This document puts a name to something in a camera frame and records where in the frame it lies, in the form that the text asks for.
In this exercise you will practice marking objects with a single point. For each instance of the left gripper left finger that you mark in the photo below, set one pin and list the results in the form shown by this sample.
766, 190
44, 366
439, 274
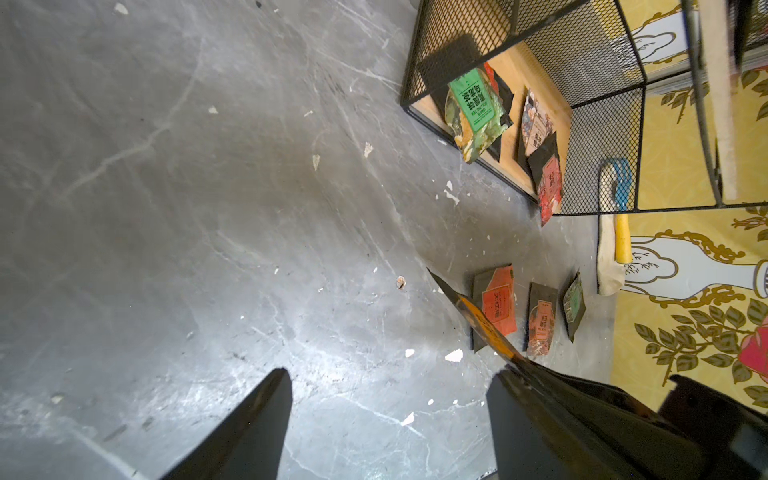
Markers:
248, 443

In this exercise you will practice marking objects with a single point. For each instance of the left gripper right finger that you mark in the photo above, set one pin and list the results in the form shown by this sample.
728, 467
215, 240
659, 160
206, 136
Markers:
547, 425

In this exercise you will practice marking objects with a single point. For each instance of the red house tea bag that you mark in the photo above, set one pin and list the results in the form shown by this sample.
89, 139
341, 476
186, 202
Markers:
541, 319

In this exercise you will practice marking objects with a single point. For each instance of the green tea bag top shelf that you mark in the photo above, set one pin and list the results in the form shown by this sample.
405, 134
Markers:
574, 307

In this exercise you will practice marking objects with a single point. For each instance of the green tea bag shelf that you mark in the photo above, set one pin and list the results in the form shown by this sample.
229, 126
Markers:
477, 112
574, 307

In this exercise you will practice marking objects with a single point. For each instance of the orange black tea bag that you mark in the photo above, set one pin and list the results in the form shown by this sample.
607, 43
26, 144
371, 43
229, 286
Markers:
479, 322

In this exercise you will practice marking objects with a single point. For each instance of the red label tea bag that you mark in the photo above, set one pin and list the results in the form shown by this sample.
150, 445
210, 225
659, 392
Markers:
493, 294

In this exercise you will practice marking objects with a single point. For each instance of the red floral tea bag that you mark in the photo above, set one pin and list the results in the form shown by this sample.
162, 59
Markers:
544, 164

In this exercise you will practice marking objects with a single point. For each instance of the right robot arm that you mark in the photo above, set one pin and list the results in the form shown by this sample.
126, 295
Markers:
733, 436

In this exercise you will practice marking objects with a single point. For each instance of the beige illustrated tea bag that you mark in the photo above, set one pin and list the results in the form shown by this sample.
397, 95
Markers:
536, 125

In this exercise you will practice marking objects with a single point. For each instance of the green tea bag lower shelf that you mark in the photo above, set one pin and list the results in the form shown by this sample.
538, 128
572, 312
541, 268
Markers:
477, 112

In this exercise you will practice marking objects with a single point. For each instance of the blue yellow hand rake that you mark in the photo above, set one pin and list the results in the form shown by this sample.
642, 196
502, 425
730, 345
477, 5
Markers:
616, 181

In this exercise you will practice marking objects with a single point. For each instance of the black wire two-tier shelf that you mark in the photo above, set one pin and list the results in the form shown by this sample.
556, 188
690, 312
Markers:
681, 96

